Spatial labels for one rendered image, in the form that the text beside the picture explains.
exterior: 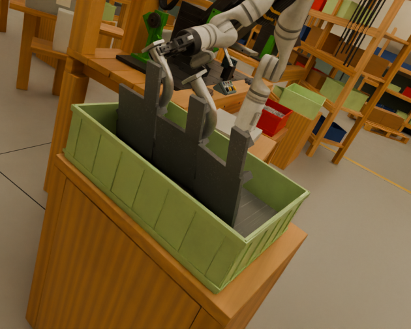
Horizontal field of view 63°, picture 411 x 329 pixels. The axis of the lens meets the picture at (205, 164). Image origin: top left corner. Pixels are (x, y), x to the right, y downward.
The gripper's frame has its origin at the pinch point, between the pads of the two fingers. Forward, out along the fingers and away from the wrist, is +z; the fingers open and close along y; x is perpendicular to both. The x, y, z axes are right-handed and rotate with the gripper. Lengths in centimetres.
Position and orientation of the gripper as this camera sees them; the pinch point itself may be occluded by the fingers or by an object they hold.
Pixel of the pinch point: (158, 52)
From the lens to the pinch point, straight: 94.3
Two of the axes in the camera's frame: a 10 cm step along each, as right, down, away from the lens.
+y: 6.9, -1.5, -7.1
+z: -5.9, 4.5, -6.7
